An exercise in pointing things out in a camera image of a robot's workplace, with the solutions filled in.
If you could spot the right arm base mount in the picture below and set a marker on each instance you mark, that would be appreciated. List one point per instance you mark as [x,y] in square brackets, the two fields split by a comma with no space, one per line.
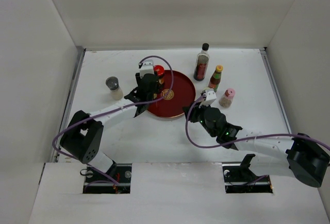
[239,179]

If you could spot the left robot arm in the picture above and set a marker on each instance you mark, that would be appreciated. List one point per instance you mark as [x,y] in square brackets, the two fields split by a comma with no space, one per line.
[83,141]

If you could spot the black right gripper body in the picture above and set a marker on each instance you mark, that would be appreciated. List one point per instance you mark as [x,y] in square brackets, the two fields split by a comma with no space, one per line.
[199,116]

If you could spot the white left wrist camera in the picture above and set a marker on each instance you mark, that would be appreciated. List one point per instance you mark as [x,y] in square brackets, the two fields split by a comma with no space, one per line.
[146,67]

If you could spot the red chili sauce bottle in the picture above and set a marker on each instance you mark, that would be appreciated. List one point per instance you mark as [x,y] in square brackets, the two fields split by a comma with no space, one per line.
[216,78]

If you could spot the grey cap salt shaker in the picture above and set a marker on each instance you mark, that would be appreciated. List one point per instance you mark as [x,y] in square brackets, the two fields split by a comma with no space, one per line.
[113,84]

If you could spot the pink cap spice shaker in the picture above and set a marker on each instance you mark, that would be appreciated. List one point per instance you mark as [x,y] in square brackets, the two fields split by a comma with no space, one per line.
[227,98]

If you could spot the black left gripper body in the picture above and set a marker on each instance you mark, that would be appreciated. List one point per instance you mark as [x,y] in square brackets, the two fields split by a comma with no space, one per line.
[156,91]

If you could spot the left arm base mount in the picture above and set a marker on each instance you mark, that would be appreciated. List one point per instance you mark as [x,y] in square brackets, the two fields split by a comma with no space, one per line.
[95,183]

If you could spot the red lid sauce jar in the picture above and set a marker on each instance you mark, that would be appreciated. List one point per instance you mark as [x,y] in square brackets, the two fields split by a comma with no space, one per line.
[160,71]

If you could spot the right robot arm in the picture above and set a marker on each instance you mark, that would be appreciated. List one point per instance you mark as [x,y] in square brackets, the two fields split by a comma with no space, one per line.
[290,155]

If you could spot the tall dark sauce bottle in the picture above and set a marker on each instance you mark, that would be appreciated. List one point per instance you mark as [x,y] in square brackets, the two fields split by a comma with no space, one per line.
[201,63]

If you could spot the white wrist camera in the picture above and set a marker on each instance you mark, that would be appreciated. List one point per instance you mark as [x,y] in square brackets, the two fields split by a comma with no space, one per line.
[146,67]
[210,97]

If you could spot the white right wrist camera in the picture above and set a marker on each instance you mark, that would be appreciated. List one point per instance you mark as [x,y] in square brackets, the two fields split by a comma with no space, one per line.
[210,97]

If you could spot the round red lacquer tray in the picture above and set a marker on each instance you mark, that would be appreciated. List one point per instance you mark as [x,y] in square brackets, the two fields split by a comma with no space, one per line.
[181,95]

